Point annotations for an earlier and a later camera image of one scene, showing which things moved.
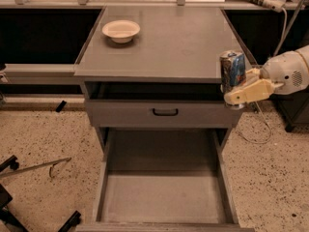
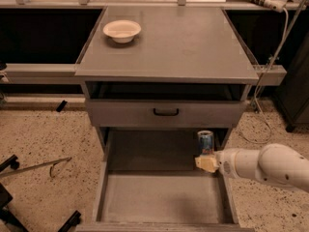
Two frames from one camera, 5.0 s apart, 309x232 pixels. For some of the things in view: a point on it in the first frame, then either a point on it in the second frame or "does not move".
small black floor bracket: x=61 y=106 does not move
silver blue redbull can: x=232 y=70 to x=206 y=142
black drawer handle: x=165 y=114 does not move
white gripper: x=284 y=73 to x=226 y=164
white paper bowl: x=122 y=31 does not move
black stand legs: x=5 y=198 does not move
